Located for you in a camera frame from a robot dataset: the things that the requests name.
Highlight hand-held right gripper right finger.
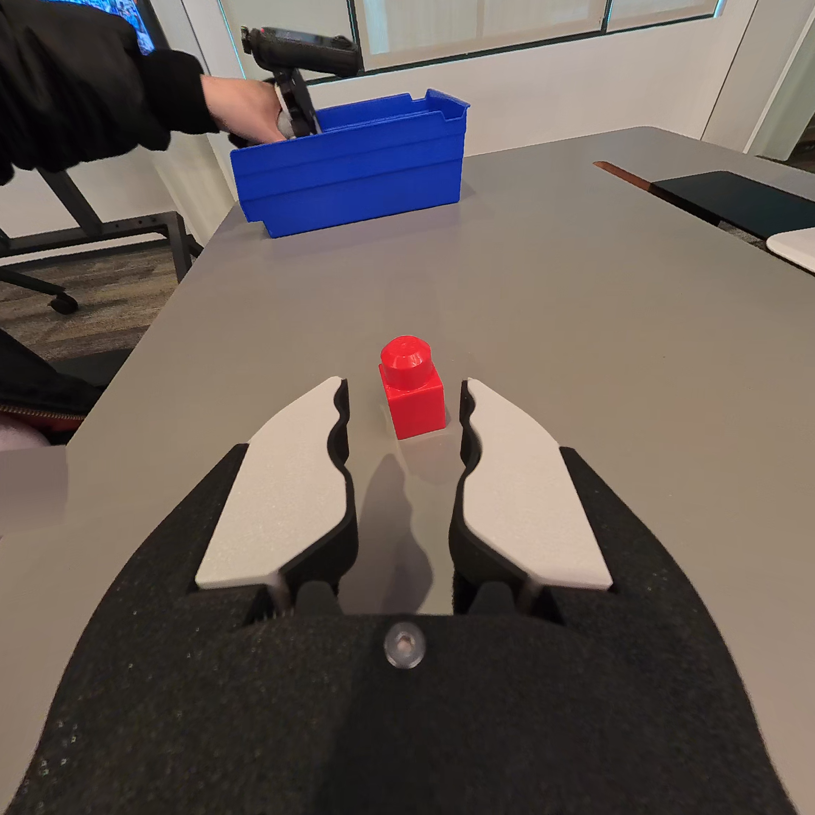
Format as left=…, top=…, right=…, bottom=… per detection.
left=450, top=377, right=614, bottom=612

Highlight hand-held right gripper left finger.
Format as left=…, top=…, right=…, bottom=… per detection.
left=194, top=376, right=359, bottom=612

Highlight blue plastic bin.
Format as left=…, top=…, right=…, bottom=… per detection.
left=229, top=88, right=471, bottom=239

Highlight red plastic block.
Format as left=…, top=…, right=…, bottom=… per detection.
left=378, top=335, right=447, bottom=440

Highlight large window white blinds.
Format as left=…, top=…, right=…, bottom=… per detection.
left=219, top=0, right=727, bottom=80

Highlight black monitor stand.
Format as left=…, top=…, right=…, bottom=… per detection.
left=0, top=167, right=205, bottom=316

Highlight black flat pad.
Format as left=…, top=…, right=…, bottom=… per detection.
left=651, top=171, right=815, bottom=242

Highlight instruction sheet on stand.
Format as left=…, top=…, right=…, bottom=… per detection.
left=766, top=228, right=815, bottom=276

